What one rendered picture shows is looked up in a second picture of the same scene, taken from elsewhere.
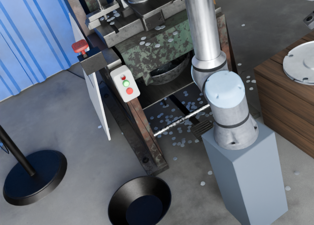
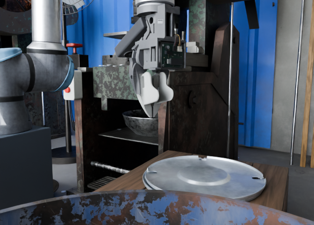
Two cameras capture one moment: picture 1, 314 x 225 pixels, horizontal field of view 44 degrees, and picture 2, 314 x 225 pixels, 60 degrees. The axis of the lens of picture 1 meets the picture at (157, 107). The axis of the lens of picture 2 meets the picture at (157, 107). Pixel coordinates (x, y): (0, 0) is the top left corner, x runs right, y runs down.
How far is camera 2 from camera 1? 151 cm
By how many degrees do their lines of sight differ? 50
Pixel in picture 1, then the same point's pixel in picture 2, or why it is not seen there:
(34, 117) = not seen: hidden behind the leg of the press
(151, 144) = (79, 163)
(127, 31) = (117, 60)
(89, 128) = not seen: hidden behind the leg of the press
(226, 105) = not seen: outside the picture
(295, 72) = (166, 165)
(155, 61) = (112, 90)
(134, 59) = (99, 78)
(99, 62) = (75, 62)
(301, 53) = (213, 163)
